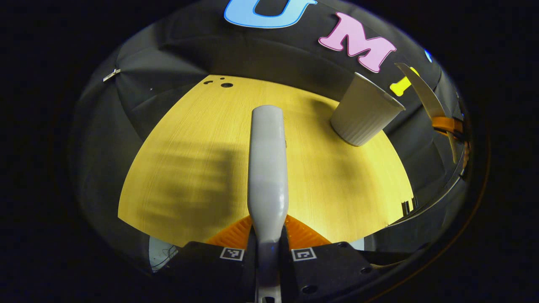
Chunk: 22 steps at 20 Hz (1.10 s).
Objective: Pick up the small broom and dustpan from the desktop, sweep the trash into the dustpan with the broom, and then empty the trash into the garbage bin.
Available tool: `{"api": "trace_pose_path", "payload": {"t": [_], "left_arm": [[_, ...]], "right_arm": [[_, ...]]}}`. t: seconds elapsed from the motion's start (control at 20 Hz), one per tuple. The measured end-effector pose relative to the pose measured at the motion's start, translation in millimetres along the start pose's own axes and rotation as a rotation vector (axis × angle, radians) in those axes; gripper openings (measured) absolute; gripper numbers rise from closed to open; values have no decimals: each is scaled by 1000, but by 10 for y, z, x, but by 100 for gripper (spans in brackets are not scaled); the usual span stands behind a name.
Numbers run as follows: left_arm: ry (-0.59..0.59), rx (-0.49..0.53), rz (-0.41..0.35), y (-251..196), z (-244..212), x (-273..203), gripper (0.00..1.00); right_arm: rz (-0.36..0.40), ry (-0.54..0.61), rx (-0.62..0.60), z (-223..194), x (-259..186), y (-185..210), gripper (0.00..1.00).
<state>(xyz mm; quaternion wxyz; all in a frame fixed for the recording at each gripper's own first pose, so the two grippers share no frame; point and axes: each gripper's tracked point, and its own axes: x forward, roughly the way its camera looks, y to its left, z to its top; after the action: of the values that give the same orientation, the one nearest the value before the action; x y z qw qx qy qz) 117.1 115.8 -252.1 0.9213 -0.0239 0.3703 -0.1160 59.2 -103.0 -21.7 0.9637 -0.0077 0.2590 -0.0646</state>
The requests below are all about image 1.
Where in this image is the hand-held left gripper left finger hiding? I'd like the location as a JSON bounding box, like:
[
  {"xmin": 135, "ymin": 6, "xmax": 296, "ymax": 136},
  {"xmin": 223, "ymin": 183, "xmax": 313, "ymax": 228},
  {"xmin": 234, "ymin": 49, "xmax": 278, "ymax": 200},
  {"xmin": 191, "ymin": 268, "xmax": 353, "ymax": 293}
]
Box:
[{"xmin": 161, "ymin": 216, "xmax": 257, "ymax": 303}]

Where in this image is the grey plastic dustpan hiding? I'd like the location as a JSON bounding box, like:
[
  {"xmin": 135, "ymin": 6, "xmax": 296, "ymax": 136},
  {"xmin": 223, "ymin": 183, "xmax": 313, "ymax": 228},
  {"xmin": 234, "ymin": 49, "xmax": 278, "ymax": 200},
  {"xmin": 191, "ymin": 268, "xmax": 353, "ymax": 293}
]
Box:
[{"xmin": 395, "ymin": 62, "xmax": 459, "ymax": 165}]

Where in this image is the small grey broom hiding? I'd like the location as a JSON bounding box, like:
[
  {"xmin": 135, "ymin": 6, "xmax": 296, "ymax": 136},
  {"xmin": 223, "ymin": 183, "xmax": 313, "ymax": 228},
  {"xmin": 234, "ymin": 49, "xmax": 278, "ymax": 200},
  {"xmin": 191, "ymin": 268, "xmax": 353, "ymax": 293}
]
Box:
[{"xmin": 247, "ymin": 105, "xmax": 289, "ymax": 303}]

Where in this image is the white ribbed garbage bin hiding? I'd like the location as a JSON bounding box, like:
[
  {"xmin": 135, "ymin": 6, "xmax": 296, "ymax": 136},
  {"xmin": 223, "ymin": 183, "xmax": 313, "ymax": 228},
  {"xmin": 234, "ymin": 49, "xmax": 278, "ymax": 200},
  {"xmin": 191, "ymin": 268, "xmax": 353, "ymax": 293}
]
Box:
[{"xmin": 330, "ymin": 72, "xmax": 406, "ymax": 147}]

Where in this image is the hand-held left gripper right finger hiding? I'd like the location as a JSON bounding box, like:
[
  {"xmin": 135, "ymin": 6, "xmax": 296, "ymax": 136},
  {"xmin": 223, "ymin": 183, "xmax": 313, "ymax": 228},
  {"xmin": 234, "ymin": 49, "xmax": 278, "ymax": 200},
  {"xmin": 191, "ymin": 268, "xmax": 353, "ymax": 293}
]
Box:
[{"xmin": 280, "ymin": 215, "xmax": 374, "ymax": 303}]

